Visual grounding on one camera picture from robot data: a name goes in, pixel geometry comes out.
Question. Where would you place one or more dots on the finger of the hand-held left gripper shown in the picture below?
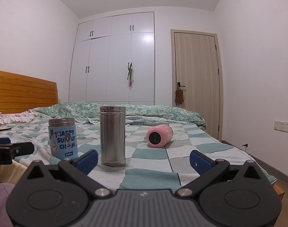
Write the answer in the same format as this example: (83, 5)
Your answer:
(0, 141)
(24, 149)

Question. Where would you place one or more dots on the white wardrobe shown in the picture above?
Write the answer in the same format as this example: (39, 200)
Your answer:
(115, 59)

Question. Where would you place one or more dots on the wooden headboard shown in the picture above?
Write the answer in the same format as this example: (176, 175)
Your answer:
(23, 92)

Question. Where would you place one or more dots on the purple floral pillow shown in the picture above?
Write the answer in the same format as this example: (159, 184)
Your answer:
(11, 118)

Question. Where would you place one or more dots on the brown plush toy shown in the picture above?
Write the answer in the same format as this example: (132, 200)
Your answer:
(179, 97)

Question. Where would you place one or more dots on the green floral quilt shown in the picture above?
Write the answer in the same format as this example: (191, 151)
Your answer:
(144, 111)

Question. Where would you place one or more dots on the white wall socket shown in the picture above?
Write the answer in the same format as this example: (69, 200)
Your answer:
(283, 126)

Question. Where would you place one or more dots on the hanging green charm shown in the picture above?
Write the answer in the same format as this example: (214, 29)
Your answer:
(131, 73)

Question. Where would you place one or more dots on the pink bottle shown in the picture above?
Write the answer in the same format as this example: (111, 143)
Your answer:
(158, 136)

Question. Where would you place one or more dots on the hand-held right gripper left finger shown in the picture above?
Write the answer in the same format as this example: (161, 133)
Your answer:
(87, 162)

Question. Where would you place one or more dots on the checked bedsheet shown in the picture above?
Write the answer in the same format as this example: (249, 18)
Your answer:
(158, 160)

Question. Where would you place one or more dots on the purple cloth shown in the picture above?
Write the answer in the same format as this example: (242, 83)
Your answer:
(0, 205)

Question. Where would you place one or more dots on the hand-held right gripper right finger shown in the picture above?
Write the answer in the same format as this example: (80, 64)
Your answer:
(200, 163)

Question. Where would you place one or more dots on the yellow cloth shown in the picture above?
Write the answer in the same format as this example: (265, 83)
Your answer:
(6, 172)

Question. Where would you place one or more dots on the tall stainless steel cup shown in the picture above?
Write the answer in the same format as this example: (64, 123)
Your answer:
(112, 137)

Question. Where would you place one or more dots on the wooden bed frame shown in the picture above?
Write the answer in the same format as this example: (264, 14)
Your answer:
(279, 191)

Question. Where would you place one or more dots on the light wooden door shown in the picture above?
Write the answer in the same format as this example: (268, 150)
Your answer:
(197, 82)

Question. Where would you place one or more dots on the flat dark book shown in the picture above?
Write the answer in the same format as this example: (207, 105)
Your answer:
(1, 129)

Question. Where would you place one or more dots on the blue printed cup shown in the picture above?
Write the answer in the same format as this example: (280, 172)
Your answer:
(62, 139)

